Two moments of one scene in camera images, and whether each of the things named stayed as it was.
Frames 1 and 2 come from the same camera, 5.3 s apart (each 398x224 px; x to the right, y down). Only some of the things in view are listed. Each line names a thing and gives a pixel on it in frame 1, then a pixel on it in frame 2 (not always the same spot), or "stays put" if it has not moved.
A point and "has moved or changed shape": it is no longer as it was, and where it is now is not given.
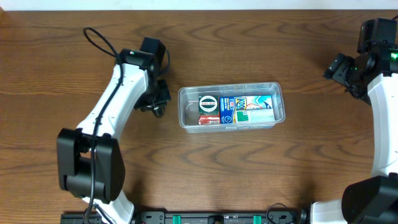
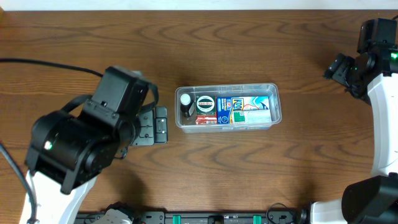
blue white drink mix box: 229,106 has moved or changed shape
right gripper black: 339,69 stays put
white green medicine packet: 255,116 has moved or changed shape
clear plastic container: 231,107 stays put
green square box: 208,104 stays put
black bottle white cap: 158,111 has moved or changed shape
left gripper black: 142,104 → 153,119
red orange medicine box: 209,119 has moved or changed shape
